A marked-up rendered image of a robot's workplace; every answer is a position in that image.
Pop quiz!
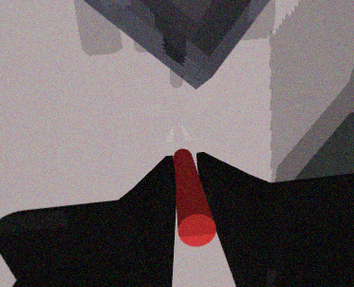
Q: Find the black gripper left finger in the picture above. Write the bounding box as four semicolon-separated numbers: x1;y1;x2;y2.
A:
0;156;177;287

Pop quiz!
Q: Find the red peg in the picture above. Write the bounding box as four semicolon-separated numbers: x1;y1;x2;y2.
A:
174;149;216;247

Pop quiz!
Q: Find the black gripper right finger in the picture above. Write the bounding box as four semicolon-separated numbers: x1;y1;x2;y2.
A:
196;152;354;287

